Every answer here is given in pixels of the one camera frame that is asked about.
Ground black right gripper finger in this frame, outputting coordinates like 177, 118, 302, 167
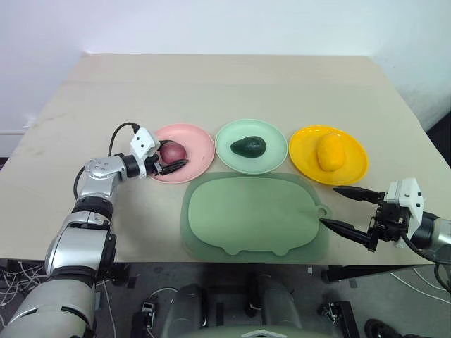
332, 185, 387, 204
319, 218, 374, 248

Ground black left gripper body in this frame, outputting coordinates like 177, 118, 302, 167
144, 154, 170, 177

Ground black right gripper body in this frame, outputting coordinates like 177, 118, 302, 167
366, 200, 412, 253

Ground purple red onion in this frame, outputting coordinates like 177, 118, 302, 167
159, 141, 187, 165

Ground pink round plate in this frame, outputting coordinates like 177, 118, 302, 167
147, 123, 216, 185

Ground yellow round plate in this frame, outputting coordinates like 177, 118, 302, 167
288, 125, 369, 187

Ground light green round plate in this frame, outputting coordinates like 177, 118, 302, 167
214, 118, 288, 175

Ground yellow mango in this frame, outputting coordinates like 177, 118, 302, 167
315, 132, 346, 172

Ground dark green translucent mat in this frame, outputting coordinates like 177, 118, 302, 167
180, 171, 331, 263

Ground dark green avocado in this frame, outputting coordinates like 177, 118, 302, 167
230, 135, 266, 159

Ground black caster foot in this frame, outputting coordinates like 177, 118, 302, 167
319, 300, 360, 338
140, 298, 159, 331

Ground light green pig-shaped board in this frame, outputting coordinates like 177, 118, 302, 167
187, 175, 334, 257

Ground black shoe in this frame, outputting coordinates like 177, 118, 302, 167
364, 318, 401, 338

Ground dark rounded shape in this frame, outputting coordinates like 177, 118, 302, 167
162, 283, 209, 338
252, 273, 304, 338

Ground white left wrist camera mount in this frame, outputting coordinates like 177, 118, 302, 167
129, 127, 160, 180

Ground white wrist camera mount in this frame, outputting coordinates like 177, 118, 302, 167
383, 177, 429, 249
129, 127, 160, 180

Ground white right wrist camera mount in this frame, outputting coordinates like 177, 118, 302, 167
383, 177, 429, 249

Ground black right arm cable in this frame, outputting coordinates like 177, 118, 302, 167
400, 232, 451, 294

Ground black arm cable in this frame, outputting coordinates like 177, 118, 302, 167
73, 122, 141, 200
400, 232, 451, 294

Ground black table frame bar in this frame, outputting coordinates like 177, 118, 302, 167
323, 263, 426, 283

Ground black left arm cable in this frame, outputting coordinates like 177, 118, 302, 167
73, 122, 141, 200

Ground white floor cable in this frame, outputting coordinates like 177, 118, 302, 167
387, 264, 445, 293

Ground white tangled floor cables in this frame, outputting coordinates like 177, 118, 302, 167
0, 259, 49, 308

